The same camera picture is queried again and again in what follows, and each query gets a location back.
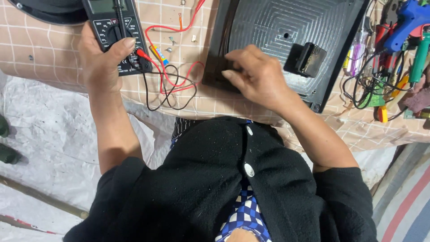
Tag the person's right hand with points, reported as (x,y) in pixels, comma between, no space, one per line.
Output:
(262,80)

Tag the dark green shoe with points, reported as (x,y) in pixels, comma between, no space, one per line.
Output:
(8,154)
(3,126)

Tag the green soldering iron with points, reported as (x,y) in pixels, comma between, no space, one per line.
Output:
(420,57)

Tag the blue white checkered shirt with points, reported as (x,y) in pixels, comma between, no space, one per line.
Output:
(247,215)

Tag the black digital multimeter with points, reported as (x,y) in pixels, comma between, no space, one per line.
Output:
(107,20)

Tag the green circuit board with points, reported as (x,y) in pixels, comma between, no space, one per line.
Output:
(374,99)

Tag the black square wall clock back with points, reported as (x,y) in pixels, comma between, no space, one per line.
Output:
(268,27)

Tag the clear purple screwdriver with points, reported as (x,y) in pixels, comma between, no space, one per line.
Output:
(356,53)

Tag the person's left hand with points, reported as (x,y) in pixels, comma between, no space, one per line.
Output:
(99,69)

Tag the striped floor mat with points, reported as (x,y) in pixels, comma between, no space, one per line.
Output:
(406,205)

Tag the black test probe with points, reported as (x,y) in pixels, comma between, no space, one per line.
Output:
(119,16)

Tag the black clock movement box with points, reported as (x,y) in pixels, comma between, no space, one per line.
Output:
(310,60)

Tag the wooden stick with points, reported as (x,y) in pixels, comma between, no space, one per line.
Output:
(43,196)

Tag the white plastic sheet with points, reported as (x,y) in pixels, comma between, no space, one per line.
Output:
(50,141)

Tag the brown cloth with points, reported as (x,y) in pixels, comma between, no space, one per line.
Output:
(420,97)

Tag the beige checkered tablecloth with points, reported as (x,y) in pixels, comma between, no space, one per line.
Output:
(50,53)

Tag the blue glue gun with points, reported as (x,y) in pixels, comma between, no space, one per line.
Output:
(408,20)

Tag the black cardigan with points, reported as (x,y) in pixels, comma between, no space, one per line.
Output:
(201,185)

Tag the black round object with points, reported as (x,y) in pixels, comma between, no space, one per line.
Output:
(50,11)

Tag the yellow blue battery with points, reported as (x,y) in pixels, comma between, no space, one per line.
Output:
(159,55)

